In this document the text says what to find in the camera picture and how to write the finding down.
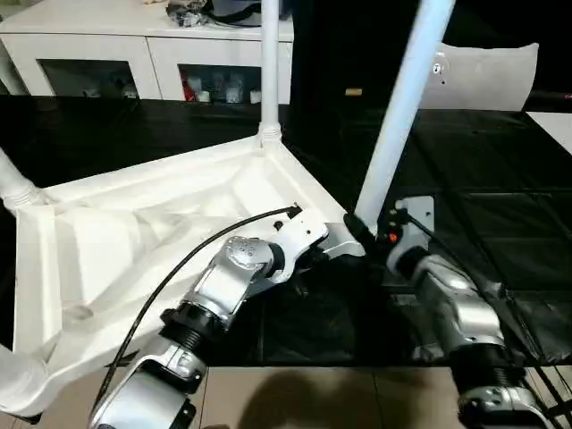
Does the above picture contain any white plastic table top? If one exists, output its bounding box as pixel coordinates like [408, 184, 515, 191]
[0, 133, 372, 416]

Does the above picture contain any white pillow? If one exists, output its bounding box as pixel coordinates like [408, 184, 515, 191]
[422, 42, 540, 112]

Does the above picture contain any black box with gold label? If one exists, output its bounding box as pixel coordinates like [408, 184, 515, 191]
[290, 0, 442, 113]

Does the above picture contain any white flat board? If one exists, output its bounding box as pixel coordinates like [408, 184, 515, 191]
[526, 110, 572, 156]

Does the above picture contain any grey round pot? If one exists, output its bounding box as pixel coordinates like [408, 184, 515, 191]
[207, 0, 265, 26]

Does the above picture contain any white glass-door cabinet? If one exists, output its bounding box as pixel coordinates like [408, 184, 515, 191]
[0, 0, 296, 105]

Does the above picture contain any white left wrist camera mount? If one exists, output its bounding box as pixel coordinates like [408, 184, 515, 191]
[270, 209, 330, 285]

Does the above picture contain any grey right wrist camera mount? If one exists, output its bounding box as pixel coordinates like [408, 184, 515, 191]
[386, 195, 435, 273]

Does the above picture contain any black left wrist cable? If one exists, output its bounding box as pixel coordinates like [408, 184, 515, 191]
[91, 203, 303, 421]

